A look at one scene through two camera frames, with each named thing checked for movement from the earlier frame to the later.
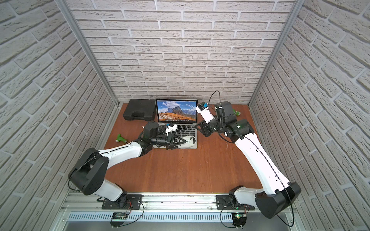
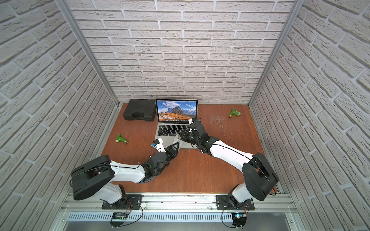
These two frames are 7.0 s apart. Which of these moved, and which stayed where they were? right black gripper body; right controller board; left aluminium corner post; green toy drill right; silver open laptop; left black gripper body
Moved: left black gripper body; right black gripper body
Stayed: right controller board; green toy drill right; silver open laptop; left aluminium corner post
